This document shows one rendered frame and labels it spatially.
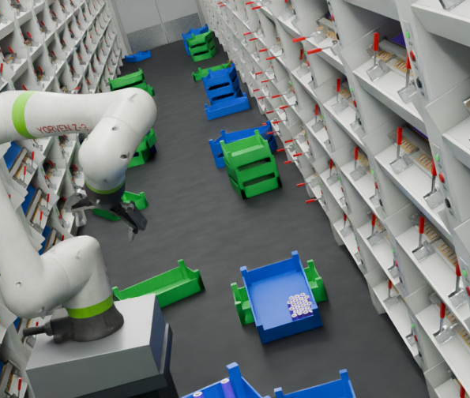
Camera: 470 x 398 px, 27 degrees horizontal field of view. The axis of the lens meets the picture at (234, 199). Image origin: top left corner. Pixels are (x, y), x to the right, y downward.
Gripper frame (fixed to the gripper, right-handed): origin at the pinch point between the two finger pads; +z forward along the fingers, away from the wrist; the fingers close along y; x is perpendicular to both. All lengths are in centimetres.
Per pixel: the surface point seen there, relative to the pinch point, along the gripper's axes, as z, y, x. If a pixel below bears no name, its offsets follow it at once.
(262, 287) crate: 85, -43, -33
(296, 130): 145, -41, -136
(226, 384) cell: -39, -38, 43
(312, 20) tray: 2, -35, -81
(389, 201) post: -26, -63, -13
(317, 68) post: 11, -40, -72
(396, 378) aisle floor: 32, -83, 5
